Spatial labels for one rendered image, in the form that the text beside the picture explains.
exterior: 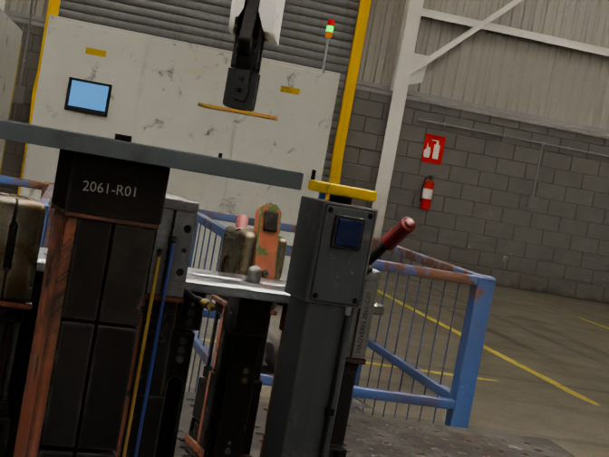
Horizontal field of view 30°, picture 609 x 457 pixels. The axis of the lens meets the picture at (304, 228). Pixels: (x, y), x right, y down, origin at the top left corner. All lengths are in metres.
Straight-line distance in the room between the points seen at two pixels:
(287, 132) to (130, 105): 1.31
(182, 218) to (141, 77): 7.96
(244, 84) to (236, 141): 8.18
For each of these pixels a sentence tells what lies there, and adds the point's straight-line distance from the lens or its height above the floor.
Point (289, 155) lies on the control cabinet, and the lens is 9.45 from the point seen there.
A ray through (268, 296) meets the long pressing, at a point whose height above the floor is 0.99.
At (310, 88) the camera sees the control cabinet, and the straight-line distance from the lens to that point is 9.49.
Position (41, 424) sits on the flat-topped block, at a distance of 1.19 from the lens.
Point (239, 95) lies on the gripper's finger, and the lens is 1.19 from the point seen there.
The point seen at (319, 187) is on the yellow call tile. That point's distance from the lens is 1.26.
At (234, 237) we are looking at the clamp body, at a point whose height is 1.05.
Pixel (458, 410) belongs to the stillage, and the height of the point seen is 0.54.
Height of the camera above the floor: 1.17
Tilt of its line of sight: 3 degrees down
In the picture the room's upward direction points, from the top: 10 degrees clockwise
